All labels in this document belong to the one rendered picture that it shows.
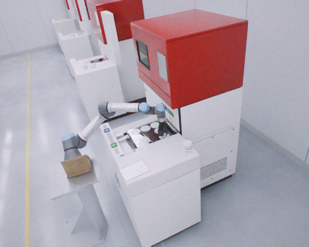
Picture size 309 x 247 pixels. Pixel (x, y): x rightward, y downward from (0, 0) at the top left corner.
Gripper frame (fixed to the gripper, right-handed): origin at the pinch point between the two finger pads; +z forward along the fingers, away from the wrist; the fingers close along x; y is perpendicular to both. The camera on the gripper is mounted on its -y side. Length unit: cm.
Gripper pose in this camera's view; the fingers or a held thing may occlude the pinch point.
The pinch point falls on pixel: (163, 139)
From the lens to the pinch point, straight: 227.3
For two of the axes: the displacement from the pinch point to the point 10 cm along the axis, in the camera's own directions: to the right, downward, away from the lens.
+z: 1.1, 8.3, 5.5
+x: -9.9, 0.2, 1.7
